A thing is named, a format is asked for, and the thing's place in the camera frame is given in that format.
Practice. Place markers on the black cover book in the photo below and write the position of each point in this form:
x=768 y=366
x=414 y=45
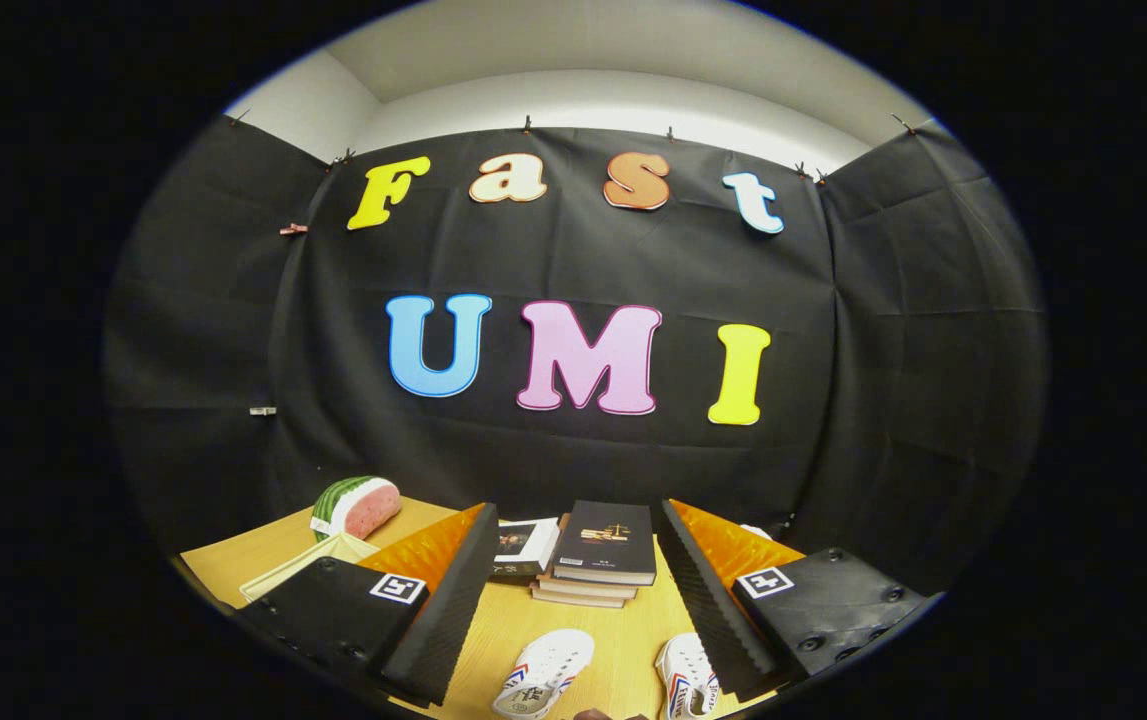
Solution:
x=605 y=535

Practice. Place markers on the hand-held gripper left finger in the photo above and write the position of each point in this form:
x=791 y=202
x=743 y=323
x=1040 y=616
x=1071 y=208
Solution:
x=448 y=610

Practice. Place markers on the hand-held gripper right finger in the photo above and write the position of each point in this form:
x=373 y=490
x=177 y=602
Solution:
x=708 y=610

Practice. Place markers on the beige fabric storage box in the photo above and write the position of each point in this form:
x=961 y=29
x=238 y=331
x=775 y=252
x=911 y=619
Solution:
x=318 y=560

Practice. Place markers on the white plush toy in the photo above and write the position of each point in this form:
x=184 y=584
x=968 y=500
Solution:
x=758 y=532

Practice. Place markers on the white portrait cover book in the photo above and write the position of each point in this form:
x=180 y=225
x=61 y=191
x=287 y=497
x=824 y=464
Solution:
x=525 y=545

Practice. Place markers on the watermelon slice toy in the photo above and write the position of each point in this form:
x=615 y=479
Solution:
x=368 y=508

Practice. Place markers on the white striped canvas shoe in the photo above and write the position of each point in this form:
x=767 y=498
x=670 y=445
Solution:
x=543 y=670
x=685 y=675

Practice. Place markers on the black backdrop cloth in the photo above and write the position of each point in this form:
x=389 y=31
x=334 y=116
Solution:
x=573 y=260

